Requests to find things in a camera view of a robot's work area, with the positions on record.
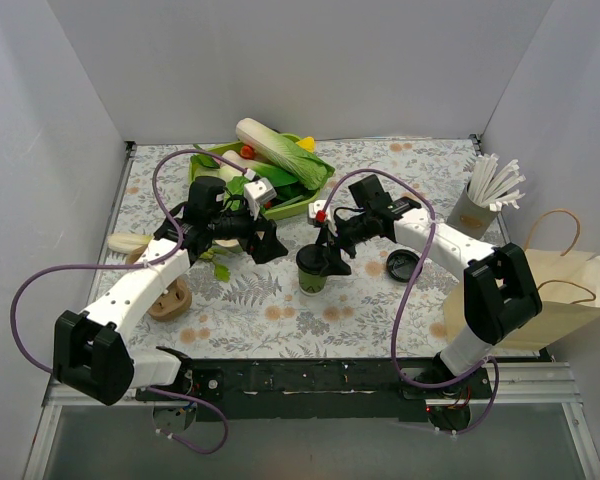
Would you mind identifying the black plastic cup lid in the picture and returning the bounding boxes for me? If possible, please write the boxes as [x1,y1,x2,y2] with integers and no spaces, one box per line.
[296,244,327,276]

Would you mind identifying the green paper coffee cup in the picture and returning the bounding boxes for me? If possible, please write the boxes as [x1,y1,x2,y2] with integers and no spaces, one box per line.
[298,266,327,296]

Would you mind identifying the brown cardboard cup carrier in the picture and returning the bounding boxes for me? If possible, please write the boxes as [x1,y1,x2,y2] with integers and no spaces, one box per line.
[124,249,193,322]

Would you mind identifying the brown paper bag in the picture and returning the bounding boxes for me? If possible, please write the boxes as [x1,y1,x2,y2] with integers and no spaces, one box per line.
[442,208,600,351]

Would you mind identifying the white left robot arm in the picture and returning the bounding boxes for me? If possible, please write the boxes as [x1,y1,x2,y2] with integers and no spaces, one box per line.
[53,176,288,406]

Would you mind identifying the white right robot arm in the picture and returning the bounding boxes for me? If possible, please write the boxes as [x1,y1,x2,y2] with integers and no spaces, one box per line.
[308,169,542,398]

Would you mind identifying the white bok choy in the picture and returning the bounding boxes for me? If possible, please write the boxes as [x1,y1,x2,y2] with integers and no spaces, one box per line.
[218,150,252,183]

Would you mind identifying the red orange pepper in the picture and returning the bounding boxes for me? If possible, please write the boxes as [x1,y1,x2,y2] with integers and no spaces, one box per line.
[240,145,256,159]

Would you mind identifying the green vegetable tray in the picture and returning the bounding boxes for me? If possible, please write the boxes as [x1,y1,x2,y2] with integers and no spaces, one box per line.
[188,141,320,220]

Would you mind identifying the floral table mat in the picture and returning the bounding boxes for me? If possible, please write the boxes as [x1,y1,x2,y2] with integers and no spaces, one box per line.
[129,138,476,358]

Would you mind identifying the napa cabbage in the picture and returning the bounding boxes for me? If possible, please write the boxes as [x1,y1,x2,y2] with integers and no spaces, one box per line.
[235,118,335,190]

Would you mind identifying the yellow pepper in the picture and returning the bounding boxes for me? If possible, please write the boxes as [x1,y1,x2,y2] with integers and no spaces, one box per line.
[296,137,316,153]

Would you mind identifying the green celery stalks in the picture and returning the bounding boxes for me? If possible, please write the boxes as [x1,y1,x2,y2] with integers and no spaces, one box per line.
[107,233,231,282]

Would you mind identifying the white wrapped straws bundle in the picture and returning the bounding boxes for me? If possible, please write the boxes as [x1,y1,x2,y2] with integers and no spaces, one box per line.
[467,154,526,212]

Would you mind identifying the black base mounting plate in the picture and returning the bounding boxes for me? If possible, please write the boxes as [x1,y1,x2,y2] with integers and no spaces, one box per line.
[135,358,495,425]

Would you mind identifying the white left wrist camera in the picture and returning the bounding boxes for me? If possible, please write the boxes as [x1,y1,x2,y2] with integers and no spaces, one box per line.
[243,169,277,220]

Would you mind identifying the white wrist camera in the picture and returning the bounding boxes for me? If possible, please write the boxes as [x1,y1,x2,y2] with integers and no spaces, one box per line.
[243,169,277,220]
[307,200,337,235]

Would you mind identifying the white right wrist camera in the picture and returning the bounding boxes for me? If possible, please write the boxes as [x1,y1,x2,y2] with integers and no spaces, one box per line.
[307,200,337,235]

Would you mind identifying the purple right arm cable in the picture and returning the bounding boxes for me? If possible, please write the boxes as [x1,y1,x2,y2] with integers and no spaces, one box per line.
[319,168,501,435]

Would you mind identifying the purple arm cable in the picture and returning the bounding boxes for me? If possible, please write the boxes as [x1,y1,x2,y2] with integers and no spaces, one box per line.
[10,148,256,455]
[319,168,501,435]

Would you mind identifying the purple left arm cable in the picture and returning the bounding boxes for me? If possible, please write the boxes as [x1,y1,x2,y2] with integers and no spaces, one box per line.
[10,148,256,455]

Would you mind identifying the aluminium frame rail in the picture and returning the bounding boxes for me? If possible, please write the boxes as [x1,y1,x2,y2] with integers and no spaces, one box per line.
[42,363,584,407]

